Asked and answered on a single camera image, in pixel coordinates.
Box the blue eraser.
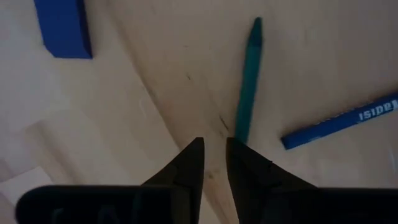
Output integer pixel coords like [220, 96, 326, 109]
[33, 0, 93, 60]

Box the teal green crayon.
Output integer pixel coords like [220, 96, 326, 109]
[234, 17, 264, 144]

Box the blue crayon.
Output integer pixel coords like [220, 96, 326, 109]
[280, 92, 398, 151]

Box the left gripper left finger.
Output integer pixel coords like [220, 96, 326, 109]
[142, 137, 205, 224]

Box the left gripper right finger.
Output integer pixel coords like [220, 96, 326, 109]
[226, 138, 318, 224]

